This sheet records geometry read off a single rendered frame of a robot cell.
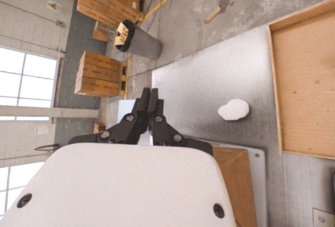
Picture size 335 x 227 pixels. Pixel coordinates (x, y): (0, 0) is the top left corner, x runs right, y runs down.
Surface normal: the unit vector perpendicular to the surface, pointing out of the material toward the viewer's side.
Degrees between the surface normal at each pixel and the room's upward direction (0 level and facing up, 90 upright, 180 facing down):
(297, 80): 0
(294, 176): 0
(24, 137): 90
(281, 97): 0
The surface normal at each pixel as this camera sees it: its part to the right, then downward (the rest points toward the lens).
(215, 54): -0.73, -0.10
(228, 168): 0.68, -0.18
